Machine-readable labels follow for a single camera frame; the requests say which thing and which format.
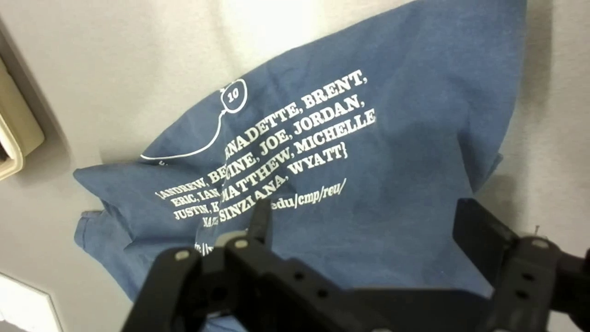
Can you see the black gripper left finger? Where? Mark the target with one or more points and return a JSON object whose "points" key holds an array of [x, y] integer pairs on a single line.
{"points": [[185, 288]]}

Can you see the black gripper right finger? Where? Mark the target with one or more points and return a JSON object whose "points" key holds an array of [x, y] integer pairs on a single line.
{"points": [[536, 282]]}

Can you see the blue printed T-shirt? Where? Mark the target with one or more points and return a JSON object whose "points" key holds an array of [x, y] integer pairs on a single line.
{"points": [[399, 185]]}

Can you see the beige cutlery tray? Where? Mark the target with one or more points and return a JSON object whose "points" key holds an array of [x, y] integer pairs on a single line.
{"points": [[20, 131]]}

